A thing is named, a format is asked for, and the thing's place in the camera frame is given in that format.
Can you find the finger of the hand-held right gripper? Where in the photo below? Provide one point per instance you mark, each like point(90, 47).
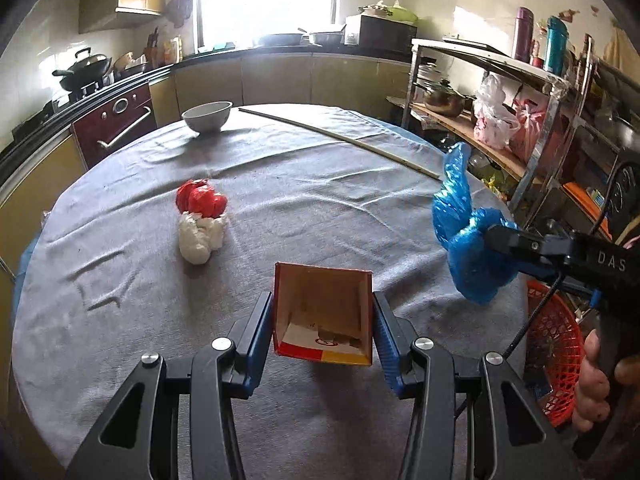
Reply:
point(525, 242)

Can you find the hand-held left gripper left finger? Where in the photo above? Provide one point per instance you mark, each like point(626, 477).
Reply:
point(256, 342)

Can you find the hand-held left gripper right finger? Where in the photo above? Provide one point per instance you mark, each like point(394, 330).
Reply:
point(389, 352)

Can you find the blue plastic bag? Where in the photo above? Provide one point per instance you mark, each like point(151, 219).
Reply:
point(465, 240)

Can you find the orange yellow cardboard box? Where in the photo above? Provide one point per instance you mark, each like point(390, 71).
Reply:
point(325, 310)

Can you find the red plastic basket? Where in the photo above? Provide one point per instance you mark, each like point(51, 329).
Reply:
point(552, 355)

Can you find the person's right hand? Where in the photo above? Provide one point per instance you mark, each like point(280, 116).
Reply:
point(592, 385)

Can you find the pink plastic bag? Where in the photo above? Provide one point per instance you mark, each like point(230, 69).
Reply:
point(530, 130)

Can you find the white plastic bag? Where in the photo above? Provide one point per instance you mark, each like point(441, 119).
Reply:
point(197, 240)

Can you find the white bag with pink print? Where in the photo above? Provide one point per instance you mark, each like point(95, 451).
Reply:
point(495, 115)

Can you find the metal shelf rack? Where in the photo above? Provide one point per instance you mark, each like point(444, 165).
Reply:
point(550, 110)

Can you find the red plastic bag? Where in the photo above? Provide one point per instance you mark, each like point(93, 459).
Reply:
point(202, 200)

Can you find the steel pot with lid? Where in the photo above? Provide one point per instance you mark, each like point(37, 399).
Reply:
point(445, 100)

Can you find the stack of plates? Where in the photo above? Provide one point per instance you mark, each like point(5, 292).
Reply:
point(429, 74)

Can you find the teal thermos bottle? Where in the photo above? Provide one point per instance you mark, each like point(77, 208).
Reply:
point(555, 47)

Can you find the purple thermos bottle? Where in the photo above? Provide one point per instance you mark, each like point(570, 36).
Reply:
point(523, 35)

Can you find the long thin wooden stick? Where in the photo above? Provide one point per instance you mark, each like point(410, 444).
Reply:
point(340, 136)

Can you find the white ceramic bowl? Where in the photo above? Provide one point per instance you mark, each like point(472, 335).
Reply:
point(207, 116)

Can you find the blue under cloth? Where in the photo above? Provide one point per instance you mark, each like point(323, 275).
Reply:
point(25, 270)

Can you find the microwave oven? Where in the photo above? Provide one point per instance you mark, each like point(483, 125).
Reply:
point(380, 34)

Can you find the maroon oven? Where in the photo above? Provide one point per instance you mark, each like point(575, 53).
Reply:
point(120, 125)

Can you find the green plastic item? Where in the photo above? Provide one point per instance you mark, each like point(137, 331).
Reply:
point(402, 12)

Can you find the black gas stove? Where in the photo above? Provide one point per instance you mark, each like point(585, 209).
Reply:
point(85, 94)

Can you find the metal pans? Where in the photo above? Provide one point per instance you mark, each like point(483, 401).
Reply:
point(300, 38)

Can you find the knife block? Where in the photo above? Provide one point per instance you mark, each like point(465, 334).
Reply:
point(152, 50)

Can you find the black wok with lid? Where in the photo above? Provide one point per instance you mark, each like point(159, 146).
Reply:
point(82, 72)

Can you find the window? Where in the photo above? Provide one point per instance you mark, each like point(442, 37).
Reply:
point(260, 0)

